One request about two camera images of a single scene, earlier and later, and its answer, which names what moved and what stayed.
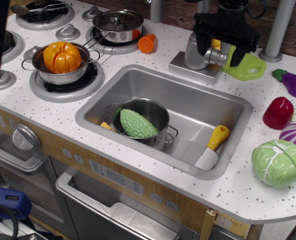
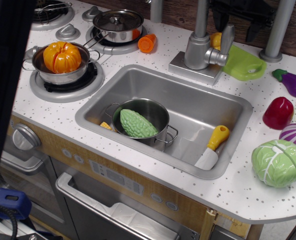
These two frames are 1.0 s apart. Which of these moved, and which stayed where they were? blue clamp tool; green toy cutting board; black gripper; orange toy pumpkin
Moved: black gripper
Stayed: green toy cutting board; orange toy pumpkin; blue clamp tool
